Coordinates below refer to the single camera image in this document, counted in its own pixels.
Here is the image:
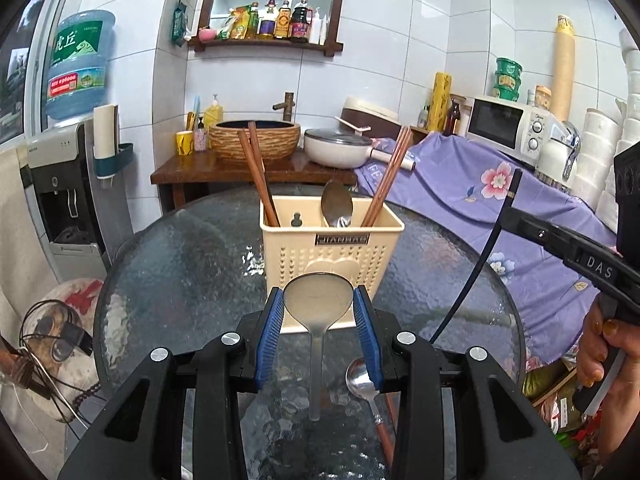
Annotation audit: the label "black chopstick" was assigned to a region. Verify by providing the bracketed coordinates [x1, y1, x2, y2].
[430, 169, 523, 344]

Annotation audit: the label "steel ladle spoon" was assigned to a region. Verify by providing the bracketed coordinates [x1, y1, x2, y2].
[283, 272, 354, 422]

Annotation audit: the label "wooden handled spoon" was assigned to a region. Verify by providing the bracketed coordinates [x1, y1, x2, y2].
[320, 180, 354, 228]

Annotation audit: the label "person's right hand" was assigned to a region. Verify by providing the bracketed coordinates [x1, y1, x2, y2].
[575, 299, 640, 456]

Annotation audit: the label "white kettle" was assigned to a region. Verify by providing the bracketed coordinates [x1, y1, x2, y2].
[535, 120, 582, 194]

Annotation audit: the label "stack of paper cups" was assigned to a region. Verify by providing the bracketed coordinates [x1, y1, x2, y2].
[550, 14, 575, 122]

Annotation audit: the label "white microwave oven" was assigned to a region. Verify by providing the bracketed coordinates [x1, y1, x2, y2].
[465, 96, 567, 166]

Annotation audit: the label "green stacked bowls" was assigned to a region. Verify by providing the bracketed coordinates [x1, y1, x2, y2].
[492, 58, 523, 102]

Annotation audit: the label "round glass table top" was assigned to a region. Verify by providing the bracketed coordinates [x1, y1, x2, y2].
[93, 188, 525, 479]

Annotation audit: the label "yellow roll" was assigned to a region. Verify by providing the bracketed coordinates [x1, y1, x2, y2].
[426, 72, 452, 132]

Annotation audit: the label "white water dispenser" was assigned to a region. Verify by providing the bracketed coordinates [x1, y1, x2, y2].
[27, 115, 132, 282]

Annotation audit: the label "brown chopstick right in basket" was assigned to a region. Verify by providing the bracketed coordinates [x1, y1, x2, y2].
[361, 126, 412, 228]

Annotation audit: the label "cream plastic utensil basket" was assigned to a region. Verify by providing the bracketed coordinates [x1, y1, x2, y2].
[258, 195, 407, 335]

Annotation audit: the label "brown rice cooker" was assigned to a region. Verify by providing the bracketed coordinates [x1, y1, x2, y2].
[341, 96, 401, 139]

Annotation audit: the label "dark wooden counter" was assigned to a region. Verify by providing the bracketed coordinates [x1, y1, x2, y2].
[150, 150, 357, 214]

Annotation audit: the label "white paper cup stack holder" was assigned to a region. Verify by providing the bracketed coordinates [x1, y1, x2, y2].
[93, 104, 134, 180]

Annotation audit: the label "white pan with lid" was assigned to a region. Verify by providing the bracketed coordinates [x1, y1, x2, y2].
[304, 129, 392, 169]

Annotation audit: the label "yellow mug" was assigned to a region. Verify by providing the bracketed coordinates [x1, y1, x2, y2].
[175, 130, 194, 156]

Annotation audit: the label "woven brown basin sink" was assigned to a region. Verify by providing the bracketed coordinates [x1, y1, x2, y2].
[207, 119, 303, 164]

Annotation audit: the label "yellow soap bottle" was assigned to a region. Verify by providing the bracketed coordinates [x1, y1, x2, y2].
[203, 94, 224, 130]

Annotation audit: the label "bronze faucet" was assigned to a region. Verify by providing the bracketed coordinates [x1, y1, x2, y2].
[272, 92, 295, 122]

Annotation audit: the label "blue water jug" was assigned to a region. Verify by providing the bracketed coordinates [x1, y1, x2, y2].
[44, 10, 116, 122]

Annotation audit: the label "wooden framed mirror shelf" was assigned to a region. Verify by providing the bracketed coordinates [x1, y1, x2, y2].
[188, 0, 344, 58]

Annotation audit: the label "black cables and adapter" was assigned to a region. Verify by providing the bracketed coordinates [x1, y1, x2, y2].
[16, 299, 101, 430]

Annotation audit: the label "steel spoon red handle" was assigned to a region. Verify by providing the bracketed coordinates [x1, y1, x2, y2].
[345, 358, 394, 468]

